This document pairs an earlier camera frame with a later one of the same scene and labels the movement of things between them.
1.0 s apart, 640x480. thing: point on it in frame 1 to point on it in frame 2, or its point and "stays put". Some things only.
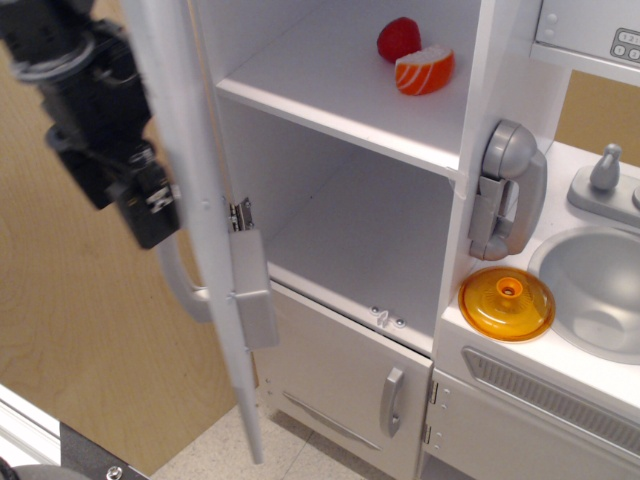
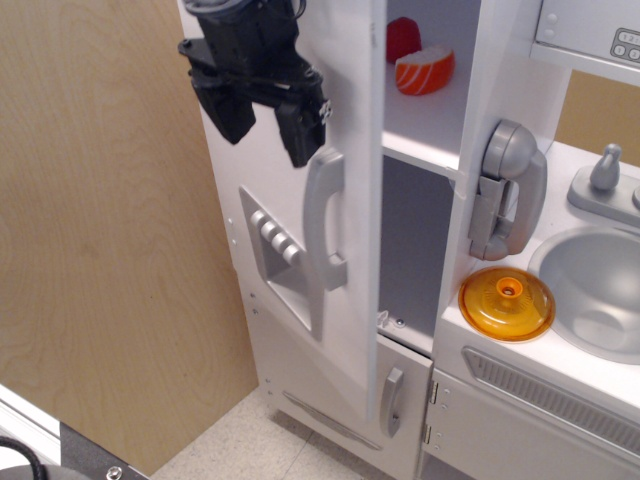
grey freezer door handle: [390, 402] stays put
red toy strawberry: [397, 37] stays put
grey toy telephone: [507, 202] stays put
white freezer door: [346, 384] stays put
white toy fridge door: [181, 99] to [309, 243]
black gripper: [106, 108] to [258, 44]
